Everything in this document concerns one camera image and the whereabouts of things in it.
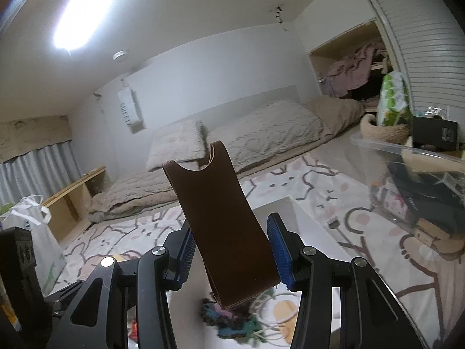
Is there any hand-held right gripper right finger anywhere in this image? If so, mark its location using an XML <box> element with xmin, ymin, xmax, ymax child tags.
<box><xmin>267</xmin><ymin>213</ymin><xmax>425</xmax><ymax>349</ymax></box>

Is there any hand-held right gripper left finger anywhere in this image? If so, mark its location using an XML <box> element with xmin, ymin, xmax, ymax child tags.
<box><xmin>54</xmin><ymin>222</ymin><xmax>197</xmax><ymax>349</ymax></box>

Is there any white cardboard box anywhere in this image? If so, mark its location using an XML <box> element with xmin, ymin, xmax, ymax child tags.
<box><xmin>251</xmin><ymin>194</ymin><xmax>351</xmax><ymax>291</ymax></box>

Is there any white shopping bag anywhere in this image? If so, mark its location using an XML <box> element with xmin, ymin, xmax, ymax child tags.
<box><xmin>0</xmin><ymin>194</ymin><xmax>68</xmax><ymax>296</ymax></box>

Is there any low wooden shelf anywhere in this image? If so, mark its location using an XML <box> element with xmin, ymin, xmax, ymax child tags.
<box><xmin>42</xmin><ymin>166</ymin><xmax>107</xmax><ymax>241</ymax></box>

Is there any beige quilted bedding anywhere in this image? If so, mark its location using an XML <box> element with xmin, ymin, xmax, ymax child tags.
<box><xmin>89</xmin><ymin>96</ymin><xmax>368</xmax><ymax>225</ymax></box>

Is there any red packet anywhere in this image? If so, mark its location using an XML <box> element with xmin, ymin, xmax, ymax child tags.
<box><xmin>128</xmin><ymin>319</ymin><xmax>141</xmax><ymax>349</ymax></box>

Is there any grey curtain with beige valance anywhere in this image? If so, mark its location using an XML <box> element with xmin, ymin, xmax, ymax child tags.
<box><xmin>0</xmin><ymin>115</ymin><xmax>83</xmax><ymax>211</ymax></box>

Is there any small fluffy beige pillow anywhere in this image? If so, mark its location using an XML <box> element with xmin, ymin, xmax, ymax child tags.
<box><xmin>146</xmin><ymin>119</ymin><xmax>208</xmax><ymax>172</ymax></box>

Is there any large quilted beige pillow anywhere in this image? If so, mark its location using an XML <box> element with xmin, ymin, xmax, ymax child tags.
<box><xmin>207</xmin><ymin>100</ymin><xmax>329</xmax><ymax>174</ymax></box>

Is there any clear plastic bin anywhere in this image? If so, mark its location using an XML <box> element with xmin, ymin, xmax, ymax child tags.
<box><xmin>350</xmin><ymin>133</ymin><xmax>465</xmax><ymax>253</ymax></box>

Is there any green tissue pack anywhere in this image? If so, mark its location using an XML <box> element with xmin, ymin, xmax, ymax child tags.
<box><xmin>376</xmin><ymin>71</ymin><xmax>414</xmax><ymax>127</ymax></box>

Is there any black box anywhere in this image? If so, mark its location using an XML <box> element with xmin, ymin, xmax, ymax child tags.
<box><xmin>412</xmin><ymin>116</ymin><xmax>460</xmax><ymax>152</ymax></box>

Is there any pile of pink clothes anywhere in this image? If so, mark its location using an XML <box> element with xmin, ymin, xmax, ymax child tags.
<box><xmin>321</xmin><ymin>42</ymin><xmax>386</xmax><ymax>99</ymax></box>

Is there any wooden closet alcove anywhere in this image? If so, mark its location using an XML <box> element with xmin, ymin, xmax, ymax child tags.
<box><xmin>308</xmin><ymin>19</ymin><xmax>394</xmax><ymax>114</ymax></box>

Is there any white louvre door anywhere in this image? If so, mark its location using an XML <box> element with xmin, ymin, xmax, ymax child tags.
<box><xmin>358</xmin><ymin>0</ymin><xmax>465</xmax><ymax>117</ymax></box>

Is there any oval ceiling light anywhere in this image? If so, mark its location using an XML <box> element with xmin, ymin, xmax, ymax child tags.
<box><xmin>53</xmin><ymin>0</ymin><xmax>128</xmax><ymax>52</ymax></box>

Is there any white cable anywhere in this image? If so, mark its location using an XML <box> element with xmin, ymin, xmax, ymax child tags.
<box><xmin>250</xmin><ymin>286</ymin><xmax>292</xmax><ymax>336</ymax></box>

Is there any colourful knotted cord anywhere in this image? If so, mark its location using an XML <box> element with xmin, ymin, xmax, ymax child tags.
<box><xmin>201</xmin><ymin>295</ymin><xmax>263</xmax><ymax>343</ymax></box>

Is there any white wall hanging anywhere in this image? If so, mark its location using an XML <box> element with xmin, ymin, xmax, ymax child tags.
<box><xmin>117</xmin><ymin>79</ymin><xmax>144</xmax><ymax>128</ymax></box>

